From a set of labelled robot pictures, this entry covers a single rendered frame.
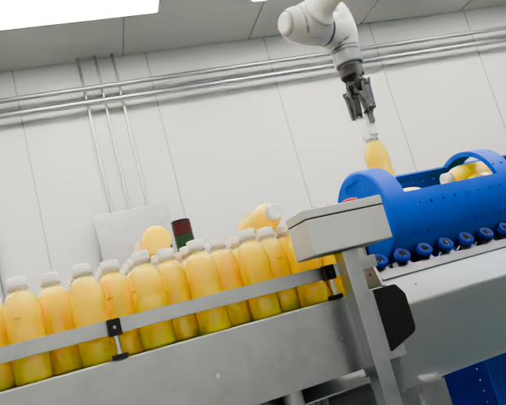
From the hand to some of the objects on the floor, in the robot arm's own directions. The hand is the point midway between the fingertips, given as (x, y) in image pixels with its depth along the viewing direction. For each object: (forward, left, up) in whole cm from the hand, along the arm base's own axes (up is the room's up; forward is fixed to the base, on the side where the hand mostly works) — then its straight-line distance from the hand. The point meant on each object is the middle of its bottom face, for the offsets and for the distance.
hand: (367, 127), depth 176 cm
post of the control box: (-36, +38, -135) cm, 145 cm away
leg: (-10, +14, -136) cm, 137 cm away
